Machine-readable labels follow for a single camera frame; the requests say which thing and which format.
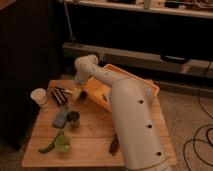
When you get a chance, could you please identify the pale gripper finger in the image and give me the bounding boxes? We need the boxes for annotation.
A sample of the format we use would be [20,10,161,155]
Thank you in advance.
[72,86,82,100]

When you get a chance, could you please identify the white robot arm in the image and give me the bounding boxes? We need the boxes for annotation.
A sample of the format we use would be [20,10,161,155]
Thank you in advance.
[74,55,172,171]

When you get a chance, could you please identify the orange plastic tray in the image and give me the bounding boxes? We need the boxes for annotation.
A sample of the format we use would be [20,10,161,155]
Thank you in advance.
[84,64,159,112]

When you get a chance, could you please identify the small dark metal can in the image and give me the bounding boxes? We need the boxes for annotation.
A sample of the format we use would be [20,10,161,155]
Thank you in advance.
[67,111,80,128]

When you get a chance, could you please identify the blue-grey sponge block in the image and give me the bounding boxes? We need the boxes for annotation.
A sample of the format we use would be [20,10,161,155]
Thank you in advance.
[52,107,69,129]

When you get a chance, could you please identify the white cup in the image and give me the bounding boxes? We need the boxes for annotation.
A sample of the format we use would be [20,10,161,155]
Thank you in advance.
[30,88,48,107]

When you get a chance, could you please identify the metal stand pole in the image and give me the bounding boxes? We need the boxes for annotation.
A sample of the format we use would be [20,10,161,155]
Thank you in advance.
[63,0,76,45]

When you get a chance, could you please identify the green plastic cup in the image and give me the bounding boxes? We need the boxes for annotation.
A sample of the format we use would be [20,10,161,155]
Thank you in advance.
[54,135,70,152]

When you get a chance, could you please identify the green pepper toy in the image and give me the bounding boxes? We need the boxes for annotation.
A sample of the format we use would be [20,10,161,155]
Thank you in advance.
[38,131,64,154]

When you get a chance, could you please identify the dark grape bunch toy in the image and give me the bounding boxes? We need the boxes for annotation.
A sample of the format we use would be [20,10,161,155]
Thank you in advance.
[109,135,119,155]

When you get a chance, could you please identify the long grey shelf rail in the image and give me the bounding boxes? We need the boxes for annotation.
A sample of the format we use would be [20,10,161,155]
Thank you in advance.
[62,42,213,78]

